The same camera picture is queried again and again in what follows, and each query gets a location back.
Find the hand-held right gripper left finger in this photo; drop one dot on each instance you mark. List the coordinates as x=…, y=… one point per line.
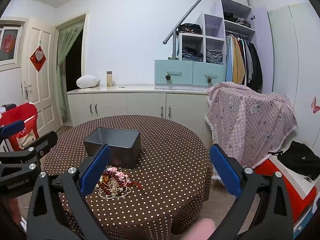
x=95, y=170

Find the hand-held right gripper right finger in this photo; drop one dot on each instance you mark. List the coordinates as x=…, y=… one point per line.
x=225, y=170

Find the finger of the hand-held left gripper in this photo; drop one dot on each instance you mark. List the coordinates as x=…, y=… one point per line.
x=45, y=141
x=12, y=128

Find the pile of bead jewelry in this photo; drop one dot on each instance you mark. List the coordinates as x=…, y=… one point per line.
x=112, y=186

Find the dark metal box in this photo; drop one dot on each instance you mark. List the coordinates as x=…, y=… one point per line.
x=125, y=152

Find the red cat bag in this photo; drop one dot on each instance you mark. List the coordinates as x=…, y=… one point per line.
x=22, y=118

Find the white panel door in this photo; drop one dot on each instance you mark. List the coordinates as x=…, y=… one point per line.
x=40, y=92

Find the pink checked printed blanket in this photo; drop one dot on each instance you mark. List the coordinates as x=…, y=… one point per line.
x=250, y=120

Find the round polka dot table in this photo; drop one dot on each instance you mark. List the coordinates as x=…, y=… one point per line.
x=170, y=155

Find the person's leg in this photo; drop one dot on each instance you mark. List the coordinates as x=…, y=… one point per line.
x=197, y=230

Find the white pillow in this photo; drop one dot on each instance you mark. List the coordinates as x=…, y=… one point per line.
x=87, y=82

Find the red diamond door decoration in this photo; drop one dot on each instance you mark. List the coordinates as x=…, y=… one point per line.
x=38, y=58

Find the black bag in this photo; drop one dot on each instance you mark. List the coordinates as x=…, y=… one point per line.
x=300, y=160

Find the red and white box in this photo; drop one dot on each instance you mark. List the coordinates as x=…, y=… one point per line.
x=297, y=200

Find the low cream cabinet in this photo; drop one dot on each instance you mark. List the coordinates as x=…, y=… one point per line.
x=145, y=105

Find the window with red decoration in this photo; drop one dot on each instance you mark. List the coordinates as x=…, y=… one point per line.
x=10, y=45

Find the beige jar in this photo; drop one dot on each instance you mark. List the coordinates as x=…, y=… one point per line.
x=109, y=80

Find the green curtain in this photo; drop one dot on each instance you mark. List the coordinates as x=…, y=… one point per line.
x=63, y=52

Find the row of hanging clothes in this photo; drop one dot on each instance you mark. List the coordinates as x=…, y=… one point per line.
x=240, y=60

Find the grey folded clothes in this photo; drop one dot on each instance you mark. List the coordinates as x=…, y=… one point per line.
x=214, y=56

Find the stack of folded jeans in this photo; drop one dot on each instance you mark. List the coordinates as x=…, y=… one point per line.
x=192, y=55

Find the pale wardrobe door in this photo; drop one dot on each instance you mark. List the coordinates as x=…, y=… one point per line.
x=300, y=67

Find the white stepped shelf unit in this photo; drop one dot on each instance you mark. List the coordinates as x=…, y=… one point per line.
x=203, y=30

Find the dark folded blanket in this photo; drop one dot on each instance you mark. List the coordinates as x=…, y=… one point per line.
x=190, y=28

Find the folded clothes on shelf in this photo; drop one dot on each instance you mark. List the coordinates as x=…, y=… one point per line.
x=237, y=20

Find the grey metal handrail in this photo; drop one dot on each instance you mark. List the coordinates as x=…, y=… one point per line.
x=192, y=8

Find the butterfly wall sticker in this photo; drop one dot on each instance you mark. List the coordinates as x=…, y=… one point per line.
x=315, y=105

